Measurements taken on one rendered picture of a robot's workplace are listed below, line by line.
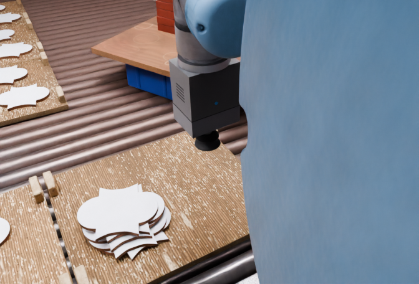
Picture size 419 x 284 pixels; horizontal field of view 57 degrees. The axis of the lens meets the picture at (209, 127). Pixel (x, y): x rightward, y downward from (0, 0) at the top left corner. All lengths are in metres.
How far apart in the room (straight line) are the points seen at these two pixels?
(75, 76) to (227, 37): 1.01
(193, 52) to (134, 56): 0.65
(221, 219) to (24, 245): 0.37
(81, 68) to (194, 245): 0.84
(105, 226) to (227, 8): 0.49
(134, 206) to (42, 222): 0.19
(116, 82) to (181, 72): 0.76
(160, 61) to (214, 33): 0.74
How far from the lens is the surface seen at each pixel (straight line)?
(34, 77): 1.36
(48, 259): 0.78
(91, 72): 1.36
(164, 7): 1.28
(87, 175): 0.91
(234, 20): 0.37
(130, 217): 0.74
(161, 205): 0.77
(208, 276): 0.73
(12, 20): 1.87
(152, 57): 1.14
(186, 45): 0.52
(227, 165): 0.89
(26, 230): 0.84
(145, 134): 1.03
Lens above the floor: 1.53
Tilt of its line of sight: 36 degrees down
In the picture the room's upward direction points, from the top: straight up
